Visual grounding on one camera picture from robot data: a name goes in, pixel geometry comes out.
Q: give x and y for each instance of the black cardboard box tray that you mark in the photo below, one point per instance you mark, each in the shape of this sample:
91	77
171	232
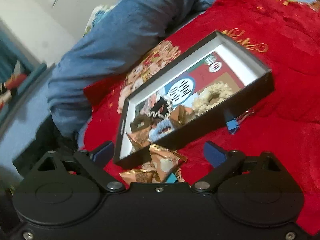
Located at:
169	63

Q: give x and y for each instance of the cream crochet scrunchie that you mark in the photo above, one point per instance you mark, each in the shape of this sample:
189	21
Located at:
210	97

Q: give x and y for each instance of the patterned pillow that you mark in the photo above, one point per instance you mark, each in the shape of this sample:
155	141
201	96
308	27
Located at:
96	16

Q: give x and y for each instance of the teal shelf with items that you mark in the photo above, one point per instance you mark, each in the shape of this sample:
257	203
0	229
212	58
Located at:
17	75

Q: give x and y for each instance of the light blue crochet scrunchie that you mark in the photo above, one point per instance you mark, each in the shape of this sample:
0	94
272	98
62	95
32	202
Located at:
163	128

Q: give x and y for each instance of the red printed blanket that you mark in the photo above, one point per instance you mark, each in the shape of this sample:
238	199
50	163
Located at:
284	35

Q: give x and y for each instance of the blue binder clip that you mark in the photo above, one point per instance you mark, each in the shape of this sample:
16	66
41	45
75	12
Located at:
234	124

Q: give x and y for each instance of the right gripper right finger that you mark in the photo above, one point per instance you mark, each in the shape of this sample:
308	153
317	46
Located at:
224	164

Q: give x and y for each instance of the brown triangular snack packet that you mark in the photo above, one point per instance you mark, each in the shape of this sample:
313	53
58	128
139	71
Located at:
140	176
181	115
139	139
165	161

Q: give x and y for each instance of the black white-trimmed scrunchie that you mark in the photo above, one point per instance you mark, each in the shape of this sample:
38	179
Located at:
162	108

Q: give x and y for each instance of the colourful printed booklet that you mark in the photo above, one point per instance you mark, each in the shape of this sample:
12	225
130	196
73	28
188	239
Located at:
189	84

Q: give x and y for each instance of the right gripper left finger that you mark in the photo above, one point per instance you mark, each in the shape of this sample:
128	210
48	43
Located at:
93	162

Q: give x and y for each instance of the blue plush duvet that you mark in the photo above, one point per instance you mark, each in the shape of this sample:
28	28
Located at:
114	44

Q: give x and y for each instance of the brown crochet scrunchie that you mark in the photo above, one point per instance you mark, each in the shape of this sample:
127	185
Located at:
140	122

